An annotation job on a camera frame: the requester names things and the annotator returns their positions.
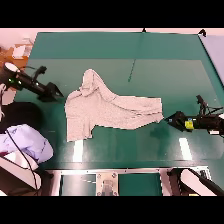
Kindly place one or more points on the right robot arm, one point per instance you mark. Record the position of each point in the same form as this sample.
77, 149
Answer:
208, 122

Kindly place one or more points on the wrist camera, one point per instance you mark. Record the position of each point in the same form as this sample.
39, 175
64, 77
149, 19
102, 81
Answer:
201, 102
39, 71

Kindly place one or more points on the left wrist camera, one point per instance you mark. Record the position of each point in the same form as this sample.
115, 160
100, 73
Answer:
39, 71

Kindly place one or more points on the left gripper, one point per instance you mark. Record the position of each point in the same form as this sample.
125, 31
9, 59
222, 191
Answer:
50, 93

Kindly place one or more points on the lavender garment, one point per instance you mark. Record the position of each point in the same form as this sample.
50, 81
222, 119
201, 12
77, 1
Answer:
30, 141

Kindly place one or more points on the beige shirt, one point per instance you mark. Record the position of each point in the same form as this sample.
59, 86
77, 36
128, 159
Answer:
106, 110

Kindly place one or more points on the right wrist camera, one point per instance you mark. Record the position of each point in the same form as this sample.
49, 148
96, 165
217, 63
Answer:
201, 102

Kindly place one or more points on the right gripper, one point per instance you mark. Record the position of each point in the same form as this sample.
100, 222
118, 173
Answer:
180, 121

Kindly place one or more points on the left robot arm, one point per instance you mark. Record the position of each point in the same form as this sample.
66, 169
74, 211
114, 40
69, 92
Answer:
22, 81

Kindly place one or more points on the brown cardboard box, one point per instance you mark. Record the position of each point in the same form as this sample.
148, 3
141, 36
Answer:
11, 58

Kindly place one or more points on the silver frame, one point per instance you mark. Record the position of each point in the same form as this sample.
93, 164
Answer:
106, 180

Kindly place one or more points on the black garment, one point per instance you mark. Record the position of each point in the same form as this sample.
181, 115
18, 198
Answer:
23, 113

